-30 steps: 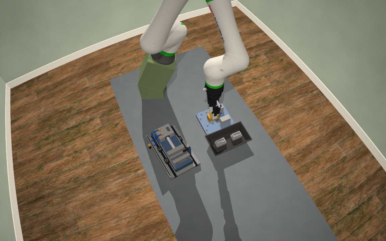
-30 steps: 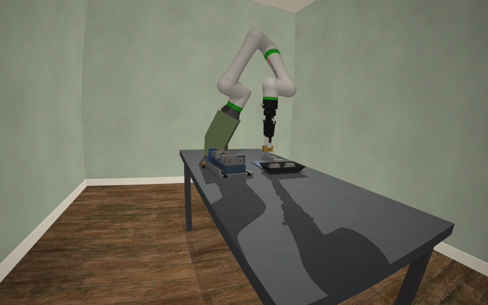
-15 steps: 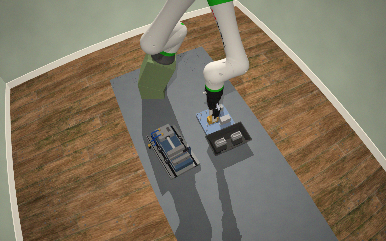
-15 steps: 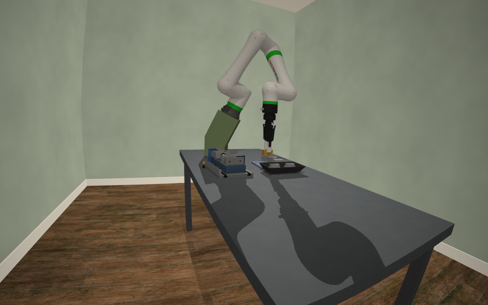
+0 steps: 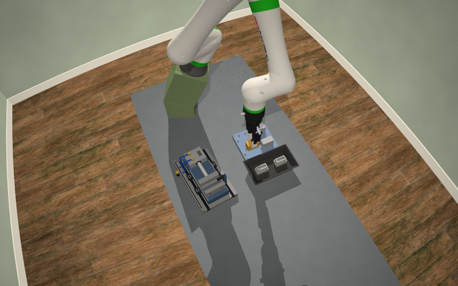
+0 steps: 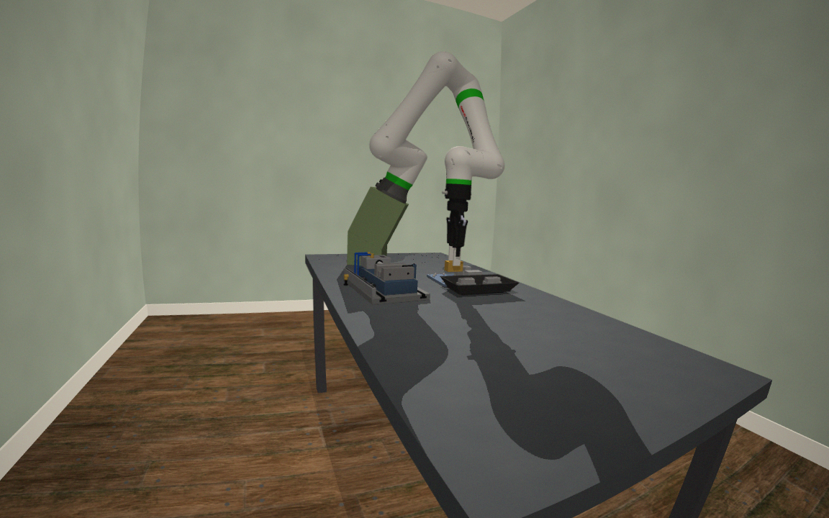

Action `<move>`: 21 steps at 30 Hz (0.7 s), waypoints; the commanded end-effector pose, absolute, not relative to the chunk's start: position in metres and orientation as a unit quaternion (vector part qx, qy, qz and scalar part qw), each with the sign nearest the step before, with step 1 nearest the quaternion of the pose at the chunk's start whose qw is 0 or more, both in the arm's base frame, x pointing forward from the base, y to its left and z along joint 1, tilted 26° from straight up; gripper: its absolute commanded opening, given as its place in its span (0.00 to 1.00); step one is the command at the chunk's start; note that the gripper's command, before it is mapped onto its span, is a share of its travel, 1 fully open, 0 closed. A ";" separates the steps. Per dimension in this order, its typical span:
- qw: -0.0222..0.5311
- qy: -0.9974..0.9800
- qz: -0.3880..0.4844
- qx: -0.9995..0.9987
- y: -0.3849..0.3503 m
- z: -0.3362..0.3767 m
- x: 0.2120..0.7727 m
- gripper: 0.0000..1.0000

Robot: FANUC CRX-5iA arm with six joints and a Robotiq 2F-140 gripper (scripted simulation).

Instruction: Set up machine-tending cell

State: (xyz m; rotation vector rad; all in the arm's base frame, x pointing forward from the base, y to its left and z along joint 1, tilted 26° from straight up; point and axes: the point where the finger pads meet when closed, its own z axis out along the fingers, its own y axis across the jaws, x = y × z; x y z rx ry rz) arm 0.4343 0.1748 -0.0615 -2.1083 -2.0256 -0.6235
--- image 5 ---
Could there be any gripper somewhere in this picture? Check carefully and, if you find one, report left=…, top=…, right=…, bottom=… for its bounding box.
left=245, top=118, right=262, bottom=148

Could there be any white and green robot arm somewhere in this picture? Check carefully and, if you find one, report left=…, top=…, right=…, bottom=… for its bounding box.
left=167, top=0, right=296, bottom=121

